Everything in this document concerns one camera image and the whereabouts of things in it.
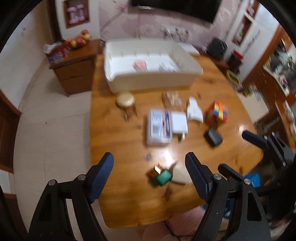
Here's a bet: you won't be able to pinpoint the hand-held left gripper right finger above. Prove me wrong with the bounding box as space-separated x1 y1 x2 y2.
184 152 271 241

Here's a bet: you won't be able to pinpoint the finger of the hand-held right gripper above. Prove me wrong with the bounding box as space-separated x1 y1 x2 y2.
242 130 270 151
218 163 245 183

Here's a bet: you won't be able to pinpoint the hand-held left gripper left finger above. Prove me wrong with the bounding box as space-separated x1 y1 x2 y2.
28 152 114 241

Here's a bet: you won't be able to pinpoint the beige plastic box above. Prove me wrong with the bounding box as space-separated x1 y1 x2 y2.
172 162 193 185

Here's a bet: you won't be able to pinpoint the green and gold bottle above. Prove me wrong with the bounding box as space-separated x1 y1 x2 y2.
148 163 174 187

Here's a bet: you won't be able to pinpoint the black box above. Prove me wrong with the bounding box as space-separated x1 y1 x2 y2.
203 127 223 147

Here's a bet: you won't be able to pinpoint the multicoloured puzzle cube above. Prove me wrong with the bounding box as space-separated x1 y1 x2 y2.
205 100 228 127

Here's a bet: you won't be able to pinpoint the white power adapter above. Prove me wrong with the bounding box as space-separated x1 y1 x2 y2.
171 112 189 142

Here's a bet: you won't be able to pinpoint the translucent box with blue label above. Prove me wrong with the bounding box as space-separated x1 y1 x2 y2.
146 109 173 147

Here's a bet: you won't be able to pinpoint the clear plastic box with stickers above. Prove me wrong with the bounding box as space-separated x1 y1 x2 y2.
161 91 183 109

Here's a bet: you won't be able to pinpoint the small round beige stool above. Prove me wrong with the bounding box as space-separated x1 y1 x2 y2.
116 91 138 122

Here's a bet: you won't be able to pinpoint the white plastic storage bin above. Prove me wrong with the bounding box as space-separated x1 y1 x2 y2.
103 38 204 94

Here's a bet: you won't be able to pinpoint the blue container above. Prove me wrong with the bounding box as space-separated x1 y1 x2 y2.
245 173 260 187

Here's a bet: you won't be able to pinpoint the person's pink trousers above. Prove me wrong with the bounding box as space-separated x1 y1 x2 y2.
143 206 208 241

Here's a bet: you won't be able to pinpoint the wooden display cabinet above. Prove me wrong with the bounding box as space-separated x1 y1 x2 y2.
243 25 296 144

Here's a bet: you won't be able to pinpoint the dark red box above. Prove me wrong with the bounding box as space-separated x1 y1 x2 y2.
228 50 244 73

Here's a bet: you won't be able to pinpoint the wooden television stand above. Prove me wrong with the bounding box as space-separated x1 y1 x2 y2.
194 50 232 75

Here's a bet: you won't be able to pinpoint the black case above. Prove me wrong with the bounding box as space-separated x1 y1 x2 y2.
206 37 228 59

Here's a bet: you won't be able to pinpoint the wooden door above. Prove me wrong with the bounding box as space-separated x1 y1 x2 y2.
0 89 22 174

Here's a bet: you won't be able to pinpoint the white router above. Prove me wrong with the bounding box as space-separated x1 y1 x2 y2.
180 44 200 56

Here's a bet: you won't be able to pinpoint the pink small item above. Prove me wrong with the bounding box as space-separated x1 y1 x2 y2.
132 59 148 71

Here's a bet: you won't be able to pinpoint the fruit bowl with peaches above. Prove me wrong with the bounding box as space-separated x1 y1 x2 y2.
67 30 92 48

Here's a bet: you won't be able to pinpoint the black television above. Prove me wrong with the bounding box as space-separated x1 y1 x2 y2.
131 0 221 24

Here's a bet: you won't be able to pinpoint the yellow ring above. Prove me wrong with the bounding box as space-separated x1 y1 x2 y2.
225 70 242 86

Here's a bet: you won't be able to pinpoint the wall niche shelf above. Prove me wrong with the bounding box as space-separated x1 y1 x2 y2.
231 13 255 47

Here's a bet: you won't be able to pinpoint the wood-framed wall niche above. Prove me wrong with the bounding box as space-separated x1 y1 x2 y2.
63 0 90 29

